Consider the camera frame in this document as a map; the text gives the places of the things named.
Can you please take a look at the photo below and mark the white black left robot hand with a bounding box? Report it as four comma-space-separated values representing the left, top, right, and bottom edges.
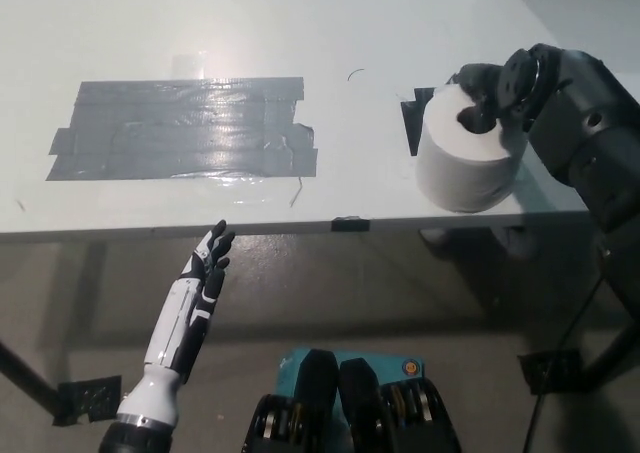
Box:
115, 219, 237, 427

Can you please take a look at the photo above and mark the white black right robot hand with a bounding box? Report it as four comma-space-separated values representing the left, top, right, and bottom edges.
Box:
446, 44, 546, 135

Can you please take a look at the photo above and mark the white toilet paper roll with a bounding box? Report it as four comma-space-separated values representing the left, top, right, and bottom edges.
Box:
415, 83, 527, 213

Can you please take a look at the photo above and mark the black tape square spot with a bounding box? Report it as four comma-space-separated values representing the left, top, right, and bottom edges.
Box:
399, 86, 436, 158

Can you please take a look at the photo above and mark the grey person shoe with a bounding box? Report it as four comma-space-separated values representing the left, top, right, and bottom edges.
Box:
418, 227, 454, 260

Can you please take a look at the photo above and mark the black table leg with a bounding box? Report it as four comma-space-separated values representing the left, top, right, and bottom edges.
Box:
0, 340, 59, 417
582, 315, 640, 390

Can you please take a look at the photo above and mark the grey duct tape patch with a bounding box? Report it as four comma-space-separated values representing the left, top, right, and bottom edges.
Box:
45, 76, 320, 183

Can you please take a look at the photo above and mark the thin black cable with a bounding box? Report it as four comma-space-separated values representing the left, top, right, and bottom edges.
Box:
519, 277, 604, 453

